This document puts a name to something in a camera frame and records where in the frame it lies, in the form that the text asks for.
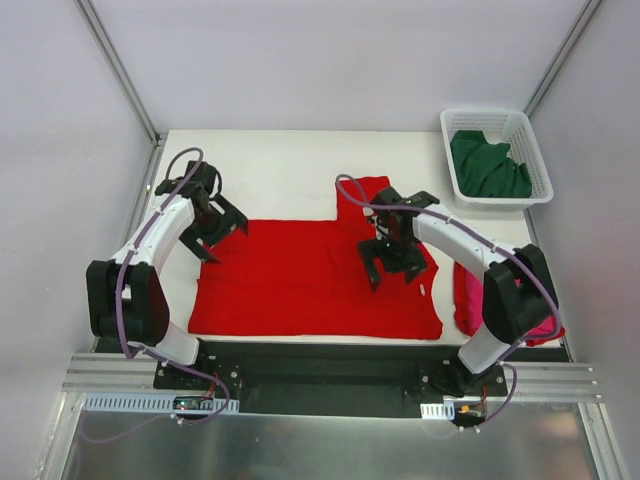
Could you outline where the red t shirt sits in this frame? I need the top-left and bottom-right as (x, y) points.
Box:
(452, 262), (566, 347)
(188, 194), (443, 340)

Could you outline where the white plastic basket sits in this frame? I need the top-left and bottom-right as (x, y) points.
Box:
(440, 107), (554, 212)

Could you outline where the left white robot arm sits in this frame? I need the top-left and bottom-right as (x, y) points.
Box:
(86, 161), (248, 389)

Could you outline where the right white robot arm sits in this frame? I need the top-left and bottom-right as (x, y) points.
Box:
(357, 187), (558, 397)

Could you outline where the folded red t shirt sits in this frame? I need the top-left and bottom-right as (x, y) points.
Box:
(452, 262), (566, 347)

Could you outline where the green t shirt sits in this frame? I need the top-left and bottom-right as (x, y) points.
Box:
(450, 130), (533, 198)

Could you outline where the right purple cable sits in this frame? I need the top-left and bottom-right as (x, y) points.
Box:
(334, 173), (561, 437)

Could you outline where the purple cable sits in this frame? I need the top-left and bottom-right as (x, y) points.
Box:
(79, 147), (231, 443)
(334, 173), (561, 437)

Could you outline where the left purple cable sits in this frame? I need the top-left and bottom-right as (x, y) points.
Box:
(79, 147), (231, 443)

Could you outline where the right white cable duct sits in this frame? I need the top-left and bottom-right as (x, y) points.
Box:
(420, 401), (455, 421)

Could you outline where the white cable duct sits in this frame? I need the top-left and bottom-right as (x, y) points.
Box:
(84, 393), (240, 415)
(420, 401), (455, 421)

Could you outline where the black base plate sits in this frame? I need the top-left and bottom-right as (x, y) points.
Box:
(152, 341), (508, 416)

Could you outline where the left white cable duct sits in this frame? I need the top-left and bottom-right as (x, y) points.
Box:
(84, 393), (240, 415)

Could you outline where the aluminium rail frame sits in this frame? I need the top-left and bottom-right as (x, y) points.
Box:
(62, 130), (628, 479)

